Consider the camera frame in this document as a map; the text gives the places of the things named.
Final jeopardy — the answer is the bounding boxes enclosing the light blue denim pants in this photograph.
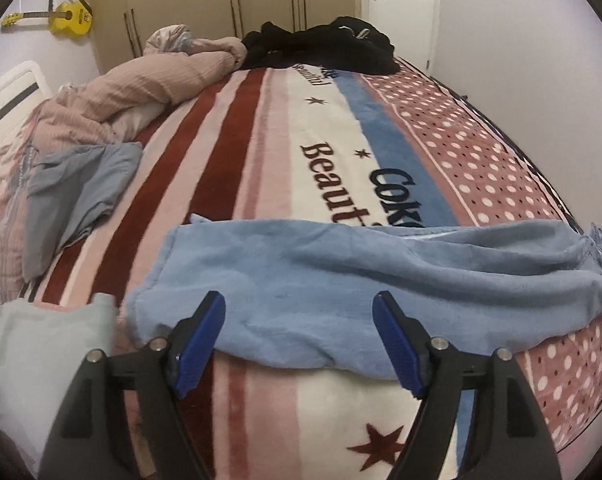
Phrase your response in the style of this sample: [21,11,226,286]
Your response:
[124,218,602,380]

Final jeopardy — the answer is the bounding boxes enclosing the black clothing pile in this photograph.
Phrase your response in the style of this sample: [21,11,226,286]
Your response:
[243,16,400,76]

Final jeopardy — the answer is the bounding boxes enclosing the pale green pillow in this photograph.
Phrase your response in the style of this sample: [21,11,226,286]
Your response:
[0,294,117,474]

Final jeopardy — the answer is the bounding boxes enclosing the grey cloth on bed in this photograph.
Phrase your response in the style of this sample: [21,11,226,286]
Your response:
[21,142,143,282]

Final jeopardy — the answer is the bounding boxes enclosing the pink patterned bed blanket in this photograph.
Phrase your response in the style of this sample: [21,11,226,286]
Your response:
[20,56,602,480]

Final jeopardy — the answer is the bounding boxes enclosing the pink crumpled duvet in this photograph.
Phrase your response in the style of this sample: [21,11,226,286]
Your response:
[0,25,247,304]

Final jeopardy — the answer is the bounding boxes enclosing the white headboard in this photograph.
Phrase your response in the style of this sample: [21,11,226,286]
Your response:
[0,61,52,147]

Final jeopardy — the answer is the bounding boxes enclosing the white door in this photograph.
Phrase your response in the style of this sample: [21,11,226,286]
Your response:
[368,0,441,73]

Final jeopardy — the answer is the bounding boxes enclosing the yellow ukulele on wall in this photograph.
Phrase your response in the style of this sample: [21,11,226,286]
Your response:
[1,0,93,38]

